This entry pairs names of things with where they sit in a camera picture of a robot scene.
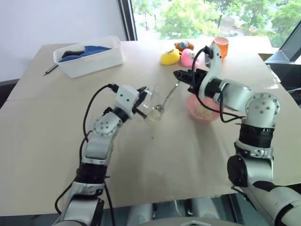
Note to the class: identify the yellow plush toy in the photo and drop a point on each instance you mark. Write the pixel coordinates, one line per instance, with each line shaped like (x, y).
(169, 57)

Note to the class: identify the oatmeal in pink bowl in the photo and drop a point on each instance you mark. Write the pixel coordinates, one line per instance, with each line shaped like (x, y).
(204, 112)

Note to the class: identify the oatmeal in glass mug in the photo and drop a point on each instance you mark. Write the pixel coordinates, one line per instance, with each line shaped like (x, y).
(153, 115)

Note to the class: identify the orange plastic cup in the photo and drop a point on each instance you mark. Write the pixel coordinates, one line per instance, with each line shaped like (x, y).
(222, 46)

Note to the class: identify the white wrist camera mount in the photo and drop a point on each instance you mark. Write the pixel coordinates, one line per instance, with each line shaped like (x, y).
(214, 63)
(125, 97)

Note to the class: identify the metal spoon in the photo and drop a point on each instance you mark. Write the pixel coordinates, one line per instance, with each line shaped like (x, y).
(168, 96)

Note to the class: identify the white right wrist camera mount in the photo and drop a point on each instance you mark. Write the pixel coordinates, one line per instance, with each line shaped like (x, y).
(214, 63)

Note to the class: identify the clear plastic bottle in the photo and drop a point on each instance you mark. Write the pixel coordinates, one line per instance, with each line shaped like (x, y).
(227, 27)

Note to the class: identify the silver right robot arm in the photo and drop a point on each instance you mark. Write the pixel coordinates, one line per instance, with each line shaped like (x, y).
(261, 110)

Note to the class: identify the pink bowl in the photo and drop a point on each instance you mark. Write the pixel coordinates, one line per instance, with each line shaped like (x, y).
(195, 110)

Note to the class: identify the white plastic bin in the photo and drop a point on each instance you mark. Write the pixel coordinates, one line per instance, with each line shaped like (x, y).
(94, 64)

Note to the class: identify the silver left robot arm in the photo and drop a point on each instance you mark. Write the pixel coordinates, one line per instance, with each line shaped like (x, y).
(98, 146)

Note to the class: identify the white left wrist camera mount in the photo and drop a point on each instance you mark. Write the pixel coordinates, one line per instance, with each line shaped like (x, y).
(125, 97)

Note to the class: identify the blue cloth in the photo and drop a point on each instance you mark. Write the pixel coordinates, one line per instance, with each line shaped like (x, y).
(95, 49)

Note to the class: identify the grey rounded shapes under table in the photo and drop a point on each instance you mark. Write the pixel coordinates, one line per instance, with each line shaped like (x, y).
(197, 212)

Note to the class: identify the dark pen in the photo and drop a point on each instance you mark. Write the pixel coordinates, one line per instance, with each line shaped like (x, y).
(49, 70)

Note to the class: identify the black window frame post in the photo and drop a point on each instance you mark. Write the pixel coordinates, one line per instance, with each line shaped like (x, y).
(129, 18)

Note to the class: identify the dark slanted frame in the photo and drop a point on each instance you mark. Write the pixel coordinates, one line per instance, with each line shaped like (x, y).
(288, 50)

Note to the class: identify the pink plush toy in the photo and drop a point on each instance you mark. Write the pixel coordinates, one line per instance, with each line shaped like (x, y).
(187, 57)

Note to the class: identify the clear glass mug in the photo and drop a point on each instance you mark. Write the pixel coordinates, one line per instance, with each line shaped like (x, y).
(154, 103)

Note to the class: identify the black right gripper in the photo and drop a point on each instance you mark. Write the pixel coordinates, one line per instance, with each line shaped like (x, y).
(200, 76)

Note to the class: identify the black object in bin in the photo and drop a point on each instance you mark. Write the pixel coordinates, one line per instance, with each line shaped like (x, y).
(70, 53)

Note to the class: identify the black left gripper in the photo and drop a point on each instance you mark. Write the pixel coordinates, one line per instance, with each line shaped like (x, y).
(138, 100)

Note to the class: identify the brown plush toy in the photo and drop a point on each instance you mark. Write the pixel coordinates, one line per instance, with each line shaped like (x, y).
(184, 44)

